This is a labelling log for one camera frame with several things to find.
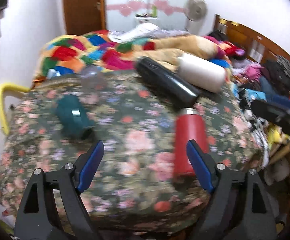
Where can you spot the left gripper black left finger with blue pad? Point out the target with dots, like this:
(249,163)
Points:
(52,207)

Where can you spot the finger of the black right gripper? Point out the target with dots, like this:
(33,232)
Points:
(272,112)

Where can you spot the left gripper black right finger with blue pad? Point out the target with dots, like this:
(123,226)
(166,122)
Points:
(238,207)

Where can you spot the dark green faceted cup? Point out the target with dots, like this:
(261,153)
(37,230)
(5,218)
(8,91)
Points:
(73,117)

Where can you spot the clear glass cup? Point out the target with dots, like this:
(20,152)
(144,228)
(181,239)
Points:
(92,80)

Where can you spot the pile of clothes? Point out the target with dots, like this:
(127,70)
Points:
(276,72)

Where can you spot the green floral bedspread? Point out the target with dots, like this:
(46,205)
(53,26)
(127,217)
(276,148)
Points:
(134,187)

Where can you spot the wooden headboard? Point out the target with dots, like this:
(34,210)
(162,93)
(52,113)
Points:
(258,47)

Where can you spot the white thermos bottle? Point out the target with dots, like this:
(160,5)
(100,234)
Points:
(201,73)

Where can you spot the yellow curved pipe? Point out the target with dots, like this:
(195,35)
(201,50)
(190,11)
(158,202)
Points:
(15,91)

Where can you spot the black thermos bottle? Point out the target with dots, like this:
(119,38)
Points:
(180,92)

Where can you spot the white standing fan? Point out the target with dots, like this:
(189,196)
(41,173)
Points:
(195,12)

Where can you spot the colourful patchwork quilt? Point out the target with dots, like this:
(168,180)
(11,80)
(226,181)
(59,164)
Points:
(72,53)

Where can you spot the grey white crumpled blanket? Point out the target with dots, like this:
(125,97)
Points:
(144,30)

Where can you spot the green bottle on cabinet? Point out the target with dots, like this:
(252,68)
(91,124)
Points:
(154,11)

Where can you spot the small white cabinet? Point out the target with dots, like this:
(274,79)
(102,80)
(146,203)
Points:
(145,18)

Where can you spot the brown wooden door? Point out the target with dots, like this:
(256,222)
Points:
(83,16)

